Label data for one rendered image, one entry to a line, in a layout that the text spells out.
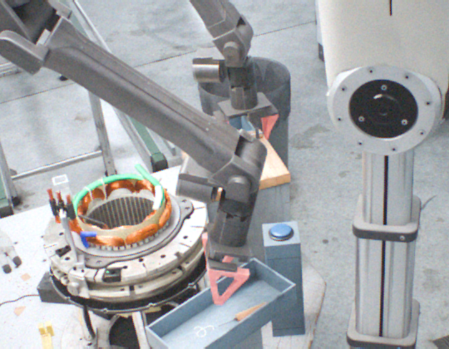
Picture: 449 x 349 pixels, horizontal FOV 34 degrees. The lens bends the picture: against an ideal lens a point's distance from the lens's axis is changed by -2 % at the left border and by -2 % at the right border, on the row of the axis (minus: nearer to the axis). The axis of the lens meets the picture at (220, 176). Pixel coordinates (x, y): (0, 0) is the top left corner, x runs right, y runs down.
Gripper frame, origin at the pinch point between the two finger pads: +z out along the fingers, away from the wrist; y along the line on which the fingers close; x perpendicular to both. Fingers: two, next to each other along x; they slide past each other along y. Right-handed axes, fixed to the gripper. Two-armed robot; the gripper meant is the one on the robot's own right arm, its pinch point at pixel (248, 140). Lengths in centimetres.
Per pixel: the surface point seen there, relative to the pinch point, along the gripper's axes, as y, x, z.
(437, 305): -75, -32, 110
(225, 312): 19.7, 42.1, 6.6
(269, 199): -0.1, 11.6, 8.7
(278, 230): 3.6, 26.9, 4.7
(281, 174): -3.0, 11.8, 2.8
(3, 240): 60, -29, 29
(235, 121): -2.7, -18.3, 5.8
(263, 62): -53, -143, 56
